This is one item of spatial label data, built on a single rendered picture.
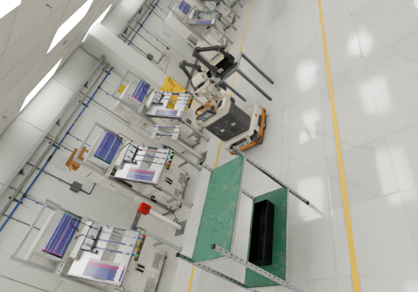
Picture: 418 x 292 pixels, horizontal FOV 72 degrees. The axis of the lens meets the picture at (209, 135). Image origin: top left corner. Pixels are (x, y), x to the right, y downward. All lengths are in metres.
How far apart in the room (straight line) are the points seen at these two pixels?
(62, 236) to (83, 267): 0.47
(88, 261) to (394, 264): 3.36
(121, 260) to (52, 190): 2.40
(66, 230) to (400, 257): 3.66
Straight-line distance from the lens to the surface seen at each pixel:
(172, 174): 5.17
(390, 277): 2.58
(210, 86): 4.14
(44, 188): 6.03
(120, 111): 5.84
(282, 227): 2.75
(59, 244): 4.32
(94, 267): 4.25
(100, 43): 7.55
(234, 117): 3.98
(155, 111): 5.63
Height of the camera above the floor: 2.28
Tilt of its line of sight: 23 degrees down
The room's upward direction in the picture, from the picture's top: 54 degrees counter-clockwise
